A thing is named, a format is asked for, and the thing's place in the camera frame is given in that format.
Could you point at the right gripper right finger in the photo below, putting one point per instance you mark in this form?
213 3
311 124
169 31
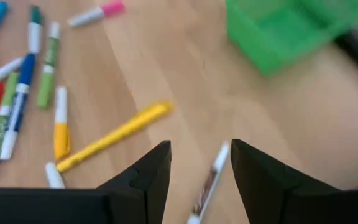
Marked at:
259 186

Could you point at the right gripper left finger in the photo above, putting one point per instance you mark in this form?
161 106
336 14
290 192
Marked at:
148 193

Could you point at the white marker brown cap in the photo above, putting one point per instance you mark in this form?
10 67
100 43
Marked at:
211 183

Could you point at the yellow highlighter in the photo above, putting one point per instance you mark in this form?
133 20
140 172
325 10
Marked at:
120 133

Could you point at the white marker yellow cap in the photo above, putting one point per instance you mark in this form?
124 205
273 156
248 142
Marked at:
61 133

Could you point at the light green marker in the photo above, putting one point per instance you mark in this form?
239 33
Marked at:
50 68

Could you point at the white marker green cap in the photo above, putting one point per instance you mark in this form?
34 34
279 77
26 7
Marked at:
9 90

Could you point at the white marker pink cap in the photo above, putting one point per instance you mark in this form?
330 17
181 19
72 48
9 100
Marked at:
104 11

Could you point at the green plastic basket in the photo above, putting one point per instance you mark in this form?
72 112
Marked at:
275 31

